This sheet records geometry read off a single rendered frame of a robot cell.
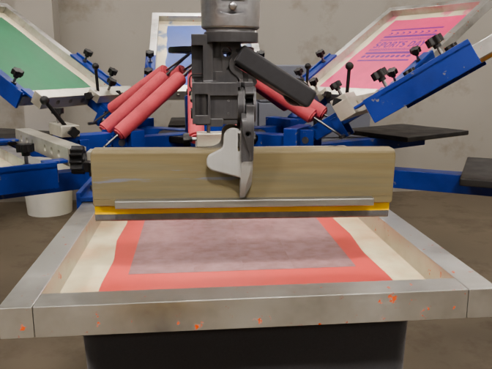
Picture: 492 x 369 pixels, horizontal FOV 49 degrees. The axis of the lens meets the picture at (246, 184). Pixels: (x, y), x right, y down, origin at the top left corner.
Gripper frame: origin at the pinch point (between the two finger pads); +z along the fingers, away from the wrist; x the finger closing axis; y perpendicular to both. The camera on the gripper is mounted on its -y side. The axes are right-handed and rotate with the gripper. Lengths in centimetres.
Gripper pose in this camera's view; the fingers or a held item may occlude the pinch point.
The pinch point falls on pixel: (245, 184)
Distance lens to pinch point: 74.5
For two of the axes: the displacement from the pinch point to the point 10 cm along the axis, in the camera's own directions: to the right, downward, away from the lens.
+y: -10.0, 0.2, -1.0
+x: 1.0, 2.1, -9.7
